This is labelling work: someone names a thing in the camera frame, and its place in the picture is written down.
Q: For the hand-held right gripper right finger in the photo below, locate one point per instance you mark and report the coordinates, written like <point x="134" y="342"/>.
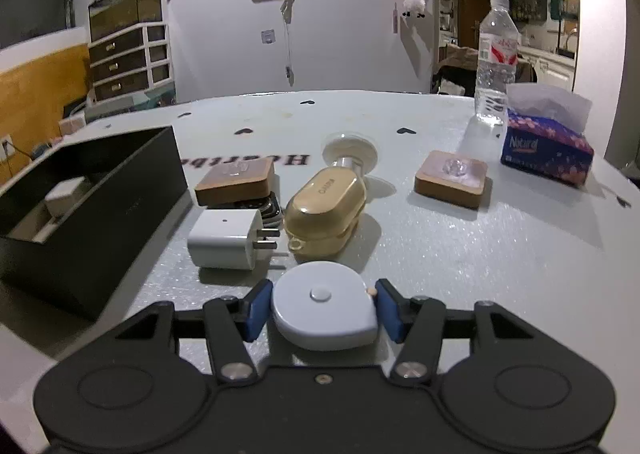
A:
<point x="389" y="314"/>

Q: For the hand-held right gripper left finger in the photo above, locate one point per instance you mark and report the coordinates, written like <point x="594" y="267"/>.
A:
<point x="257" y="311"/>

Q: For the white round tape measure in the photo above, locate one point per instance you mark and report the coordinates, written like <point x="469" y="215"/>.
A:
<point x="320" y="304"/>

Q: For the white charger with prongs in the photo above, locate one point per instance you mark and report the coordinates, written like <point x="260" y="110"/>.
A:
<point x="225" y="239"/>

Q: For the gold earbuds case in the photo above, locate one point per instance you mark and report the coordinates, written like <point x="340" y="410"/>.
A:
<point x="320" y="209"/>

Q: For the black storage box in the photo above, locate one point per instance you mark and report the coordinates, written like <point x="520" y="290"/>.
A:
<point x="125" y="184"/>

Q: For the wooden block with clear hook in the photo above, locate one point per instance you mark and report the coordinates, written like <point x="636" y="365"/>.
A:
<point x="450" y="181"/>
<point x="235" y="186"/>

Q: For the white suction knob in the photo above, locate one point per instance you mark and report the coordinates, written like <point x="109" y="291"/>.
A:
<point x="350" y="151"/>

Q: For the purple tissue pack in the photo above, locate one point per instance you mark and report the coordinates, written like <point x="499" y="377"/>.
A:
<point x="545" y="151"/>

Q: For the white charger cube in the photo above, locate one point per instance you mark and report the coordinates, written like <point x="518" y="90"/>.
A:
<point x="62" y="196"/>

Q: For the patterned box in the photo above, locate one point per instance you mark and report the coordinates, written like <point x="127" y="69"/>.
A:
<point x="150" y="96"/>

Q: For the clear plastic water bottle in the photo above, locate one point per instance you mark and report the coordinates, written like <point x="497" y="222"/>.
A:
<point x="495" y="64"/>

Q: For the white drawer cabinet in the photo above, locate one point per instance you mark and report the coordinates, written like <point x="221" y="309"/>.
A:
<point x="125" y="64"/>

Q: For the white plush sheep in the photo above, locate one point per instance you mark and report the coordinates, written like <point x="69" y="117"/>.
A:
<point x="414" y="4"/>

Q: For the glass tank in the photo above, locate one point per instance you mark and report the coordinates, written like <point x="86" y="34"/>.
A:
<point x="125" y="9"/>

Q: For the wall switch plate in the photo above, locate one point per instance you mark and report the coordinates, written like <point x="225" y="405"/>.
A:
<point x="267" y="36"/>

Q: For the white wall socket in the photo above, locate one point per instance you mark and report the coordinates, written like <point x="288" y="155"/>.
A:
<point x="6" y="146"/>

